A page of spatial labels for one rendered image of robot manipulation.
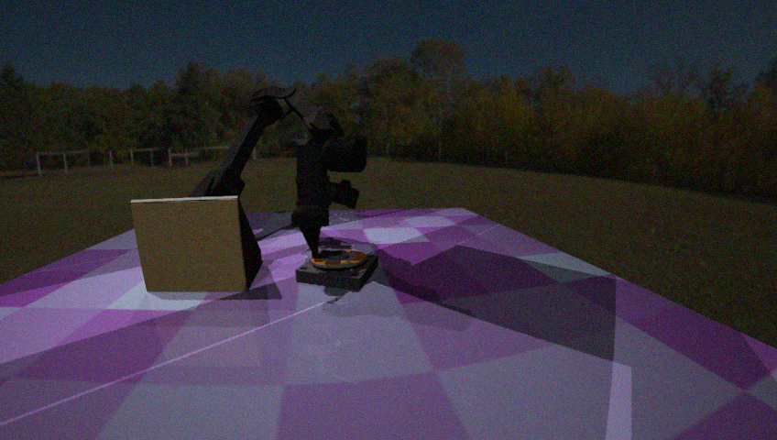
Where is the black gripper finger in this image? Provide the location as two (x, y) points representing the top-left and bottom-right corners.
(300, 226), (321, 251)

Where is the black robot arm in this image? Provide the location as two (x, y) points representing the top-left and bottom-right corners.
(188, 86), (367, 209)

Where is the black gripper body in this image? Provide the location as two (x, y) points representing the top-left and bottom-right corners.
(291, 170), (329, 227)

